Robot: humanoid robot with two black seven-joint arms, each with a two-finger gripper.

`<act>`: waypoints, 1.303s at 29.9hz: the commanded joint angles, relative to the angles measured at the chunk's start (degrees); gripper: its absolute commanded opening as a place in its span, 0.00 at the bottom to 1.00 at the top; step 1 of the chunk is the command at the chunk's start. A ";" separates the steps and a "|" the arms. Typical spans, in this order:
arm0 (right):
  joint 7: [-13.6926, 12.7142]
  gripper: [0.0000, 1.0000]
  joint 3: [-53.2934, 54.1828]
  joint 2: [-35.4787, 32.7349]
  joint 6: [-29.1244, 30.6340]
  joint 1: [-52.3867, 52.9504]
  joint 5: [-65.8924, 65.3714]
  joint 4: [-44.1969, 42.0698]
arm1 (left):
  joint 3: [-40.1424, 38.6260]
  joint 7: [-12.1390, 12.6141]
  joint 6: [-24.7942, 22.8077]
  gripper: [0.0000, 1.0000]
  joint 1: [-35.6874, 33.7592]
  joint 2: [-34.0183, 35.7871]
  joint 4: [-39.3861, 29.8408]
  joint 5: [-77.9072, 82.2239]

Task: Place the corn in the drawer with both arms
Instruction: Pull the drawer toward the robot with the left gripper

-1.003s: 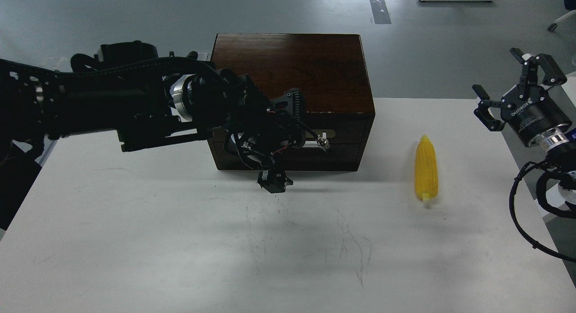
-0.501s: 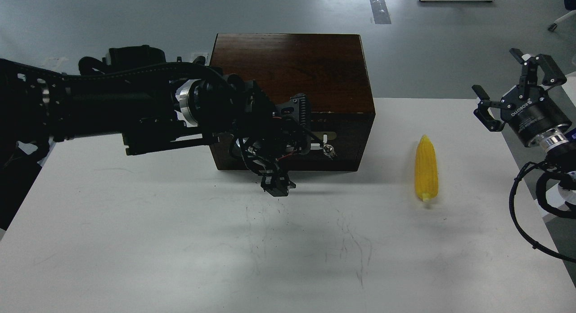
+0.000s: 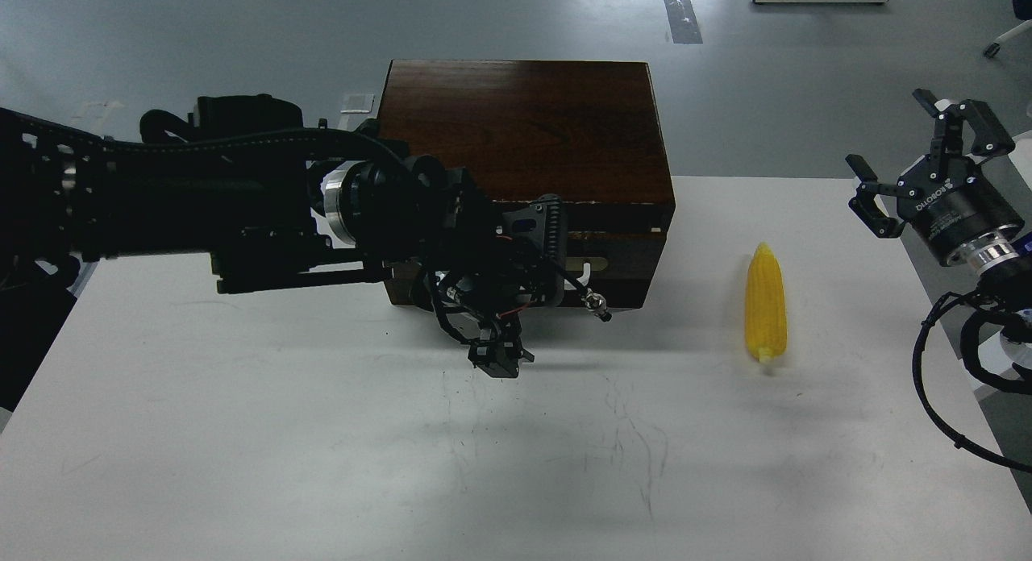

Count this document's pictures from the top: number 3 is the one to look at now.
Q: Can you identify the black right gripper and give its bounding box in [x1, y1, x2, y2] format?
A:
[845, 88, 1025, 267]

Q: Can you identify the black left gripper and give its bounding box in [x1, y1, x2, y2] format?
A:
[338, 156, 612, 380]

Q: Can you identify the wooden drawer with white handle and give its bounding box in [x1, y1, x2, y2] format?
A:
[431, 213, 673, 309]

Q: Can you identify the yellow corn cob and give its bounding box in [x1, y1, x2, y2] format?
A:
[743, 242, 789, 373]

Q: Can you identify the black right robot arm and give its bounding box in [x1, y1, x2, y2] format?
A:
[847, 89, 1030, 349]

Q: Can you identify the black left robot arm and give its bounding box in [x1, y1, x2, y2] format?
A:
[1, 94, 612, 378]

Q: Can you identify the dark wooden drawer cabinet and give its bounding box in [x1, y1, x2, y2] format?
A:
[376, 59, 676, 310]

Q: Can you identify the white chair base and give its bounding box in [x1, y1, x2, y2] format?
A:
[981, 19, 1032, 59]

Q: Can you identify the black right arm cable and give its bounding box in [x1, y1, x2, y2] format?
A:
[911, 293, 1032, 475]

